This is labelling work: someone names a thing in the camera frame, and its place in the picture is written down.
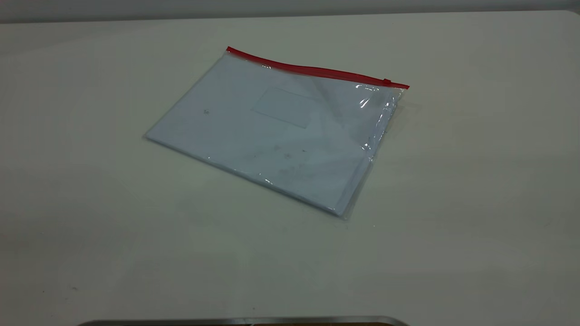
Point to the silver metal bar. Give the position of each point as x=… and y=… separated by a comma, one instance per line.
x=244, y=321

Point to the clear plastic zip bag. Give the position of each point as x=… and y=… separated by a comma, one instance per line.
x=272, y=136

